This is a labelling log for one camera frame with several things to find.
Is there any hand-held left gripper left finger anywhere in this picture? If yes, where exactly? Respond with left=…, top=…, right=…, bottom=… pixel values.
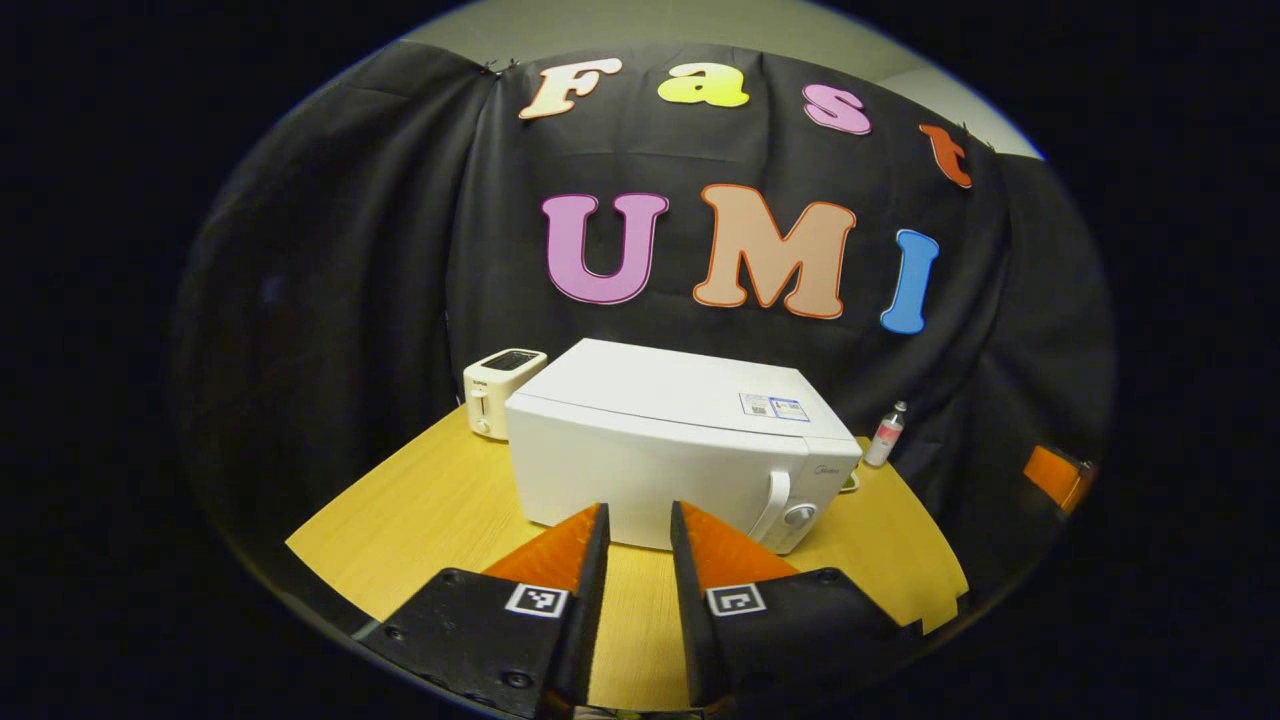
left=360, top=503, right=611, bottom=719

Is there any black backdrop cloth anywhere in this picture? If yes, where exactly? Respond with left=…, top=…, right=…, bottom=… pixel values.
left=170, top=40, right=1116, bottom=601

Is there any small pink label bottle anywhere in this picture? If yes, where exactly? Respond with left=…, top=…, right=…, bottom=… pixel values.
left=864, top=401, right=909, bottom=469

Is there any white toaster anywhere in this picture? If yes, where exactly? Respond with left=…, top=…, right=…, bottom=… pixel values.
left=463, top=348, right=548, bottom=441

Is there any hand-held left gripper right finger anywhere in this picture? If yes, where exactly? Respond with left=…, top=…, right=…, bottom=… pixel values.
left=670, top=500, right=921, bottom=709

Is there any white microwave oven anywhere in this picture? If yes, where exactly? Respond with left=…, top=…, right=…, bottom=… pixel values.
left=505, top=338, right=863, bottom=556

